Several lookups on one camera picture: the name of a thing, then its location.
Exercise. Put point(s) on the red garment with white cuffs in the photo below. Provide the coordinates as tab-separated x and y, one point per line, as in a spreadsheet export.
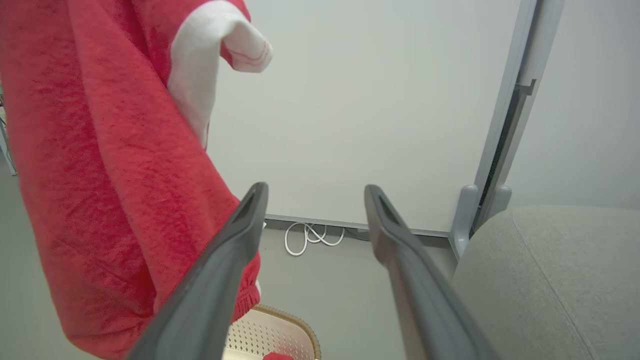
100	150

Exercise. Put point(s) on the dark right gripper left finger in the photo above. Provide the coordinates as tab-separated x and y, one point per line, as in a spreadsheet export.
210	290

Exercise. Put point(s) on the large white partition panel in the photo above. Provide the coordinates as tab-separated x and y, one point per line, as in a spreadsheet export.
375	100

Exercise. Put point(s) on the cream perforated laundry basket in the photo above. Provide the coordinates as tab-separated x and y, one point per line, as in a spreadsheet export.
270	335

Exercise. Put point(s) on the grey partition foot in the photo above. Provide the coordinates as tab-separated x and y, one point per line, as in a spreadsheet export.
462	220
500	200

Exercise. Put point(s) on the narrow white partition panel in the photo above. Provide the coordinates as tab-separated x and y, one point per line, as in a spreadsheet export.
590	100

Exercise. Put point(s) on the grey fabric sofa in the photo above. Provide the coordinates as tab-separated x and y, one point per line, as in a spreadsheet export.
550	290

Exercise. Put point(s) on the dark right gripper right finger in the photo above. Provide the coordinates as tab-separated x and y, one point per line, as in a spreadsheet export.
425	300

